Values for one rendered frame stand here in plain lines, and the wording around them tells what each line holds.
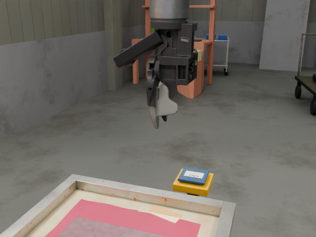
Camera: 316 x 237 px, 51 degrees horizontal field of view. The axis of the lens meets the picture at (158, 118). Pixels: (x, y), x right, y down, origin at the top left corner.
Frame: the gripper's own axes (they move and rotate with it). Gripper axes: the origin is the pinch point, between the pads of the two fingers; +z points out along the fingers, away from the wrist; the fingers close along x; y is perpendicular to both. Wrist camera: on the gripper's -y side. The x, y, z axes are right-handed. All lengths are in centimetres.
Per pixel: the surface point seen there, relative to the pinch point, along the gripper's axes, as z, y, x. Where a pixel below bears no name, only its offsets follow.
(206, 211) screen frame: 37.9, 6.7, 25.4
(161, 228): 39.1, -3.9, 13.7
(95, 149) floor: 136, -166, 235
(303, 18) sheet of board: 11, 47, 831
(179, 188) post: 41, -7, 39
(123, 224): 39.2, -15.2, 11.7
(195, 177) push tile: 38, -2, 44
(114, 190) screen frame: 37, -25, 24
